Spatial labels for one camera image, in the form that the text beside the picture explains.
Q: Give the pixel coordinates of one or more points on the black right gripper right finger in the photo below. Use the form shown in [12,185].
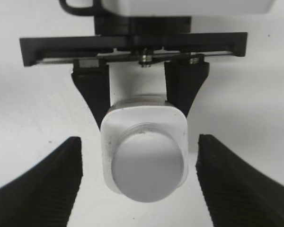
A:
[236,194]

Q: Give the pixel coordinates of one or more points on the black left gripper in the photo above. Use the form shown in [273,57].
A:
[135,34]

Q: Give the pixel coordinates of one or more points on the white ribbed bottle cap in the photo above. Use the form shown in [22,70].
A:
[147,167]

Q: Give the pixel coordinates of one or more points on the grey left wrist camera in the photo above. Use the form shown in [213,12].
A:
[166,8]

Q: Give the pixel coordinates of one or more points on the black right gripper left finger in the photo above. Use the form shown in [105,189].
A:
[44,196]

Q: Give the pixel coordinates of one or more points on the white yili changqing yogurt bottle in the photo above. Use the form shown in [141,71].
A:
[139,106]

